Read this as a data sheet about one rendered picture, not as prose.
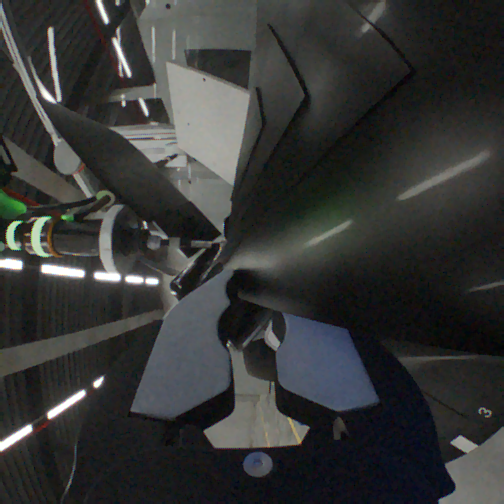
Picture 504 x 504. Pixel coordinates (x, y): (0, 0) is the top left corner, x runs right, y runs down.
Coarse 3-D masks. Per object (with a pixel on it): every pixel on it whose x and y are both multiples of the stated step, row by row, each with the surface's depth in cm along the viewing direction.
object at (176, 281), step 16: (224, 224) 35; (208, 256) 29; (192, 272) 28; (208, 272) 27; (176, 288) 27; (192, 288) 26; (240, 304) 26; (256, 304) 27; (240, 320) 26; (256, 320) 28; (240, 336) 27
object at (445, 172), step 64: (320, 0) 4; (384, 0) 3; (448, 0) 2; (256, 64) 10; (320, 64) 5; (384, 64) 3; (448, 64) 2; (256, 128) 9; (320, 128) 5; (384, 128) 4; (448, 128) 3; (256, 192) 10; (320, 192) 6; (384, 192) 4; (448, 192) 3; (256, 256) 10; (320, 256) 6; (384, 256) 4; (448, 256) 3; (320, 320) 6; (384, 320) 4; (448, 320) 3
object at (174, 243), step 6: (162, 240) 24; (168, 240) 24; (174, 240) 24; (180, 240) 24; (186, 240) 24; (192, 240) 24; (174, 246) 24; (180, 246) 24; (186, 246) 24; (192, 246) 24; (198, 246) 24; (204, 246) 24; (210, 246) 24
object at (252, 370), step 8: (248, 344) 41; (256, 344) 40; (264, 344) 41; (248, 352) 43; (256, 352) 42; (264, 352) 42; (272, 352) 42; (248, 360) 46; (256, 360) 45; (264, 360) 44; (272, 360) 44; (248, 368) 50; (256, 368) 49; (264, 368) 48; (272, 368) 47; (256, 376) 54; (264, 376) 52; (272, 376) 50
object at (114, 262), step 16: (80, 208) 27; (112, 208) 22; (128, 208) 24; (112, 224) 21; (128, 224) 24; (112, 240) 21; (112, 256) 21; (128, 256) 25; (112, 272) 22; (128, 272) 25
